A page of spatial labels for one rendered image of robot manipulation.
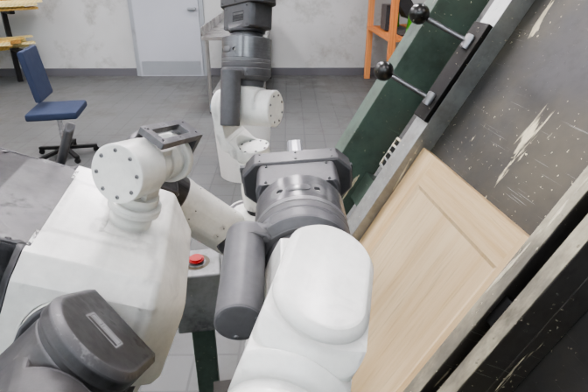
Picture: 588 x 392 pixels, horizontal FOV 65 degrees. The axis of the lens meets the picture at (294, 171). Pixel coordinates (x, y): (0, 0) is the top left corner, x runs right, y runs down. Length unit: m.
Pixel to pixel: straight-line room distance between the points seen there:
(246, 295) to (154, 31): 7.48
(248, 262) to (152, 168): 0.21
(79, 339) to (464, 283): 0.51
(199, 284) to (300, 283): 0.92
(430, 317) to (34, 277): 0.53
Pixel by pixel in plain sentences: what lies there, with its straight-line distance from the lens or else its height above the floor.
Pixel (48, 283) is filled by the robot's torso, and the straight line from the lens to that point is 0.52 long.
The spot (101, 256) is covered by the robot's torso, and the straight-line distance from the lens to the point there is 0.54.
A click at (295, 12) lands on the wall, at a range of 7.49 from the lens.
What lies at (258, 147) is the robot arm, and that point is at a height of 1.32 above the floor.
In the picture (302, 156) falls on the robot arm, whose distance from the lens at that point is 0.50.
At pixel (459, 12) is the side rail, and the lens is 1.15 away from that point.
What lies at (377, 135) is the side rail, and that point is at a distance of 1.14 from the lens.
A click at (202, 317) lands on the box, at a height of 0.80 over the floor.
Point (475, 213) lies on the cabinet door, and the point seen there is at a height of 1.29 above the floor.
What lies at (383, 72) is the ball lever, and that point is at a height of 1.44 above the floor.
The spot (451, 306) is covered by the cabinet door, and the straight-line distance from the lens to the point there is 0.72.
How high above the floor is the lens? 1.63
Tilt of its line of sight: 24 degrees down
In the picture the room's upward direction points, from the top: straight up
